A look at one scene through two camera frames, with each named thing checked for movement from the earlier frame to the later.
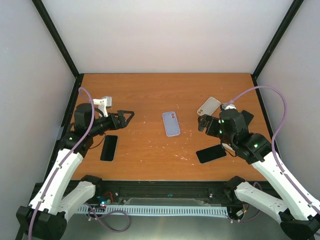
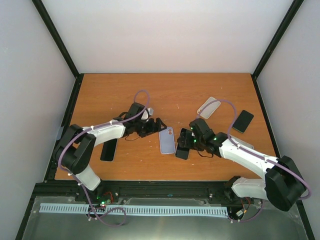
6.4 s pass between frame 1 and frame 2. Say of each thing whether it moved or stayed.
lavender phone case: moved
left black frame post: stayed
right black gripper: moved
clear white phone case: stayed
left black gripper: moved
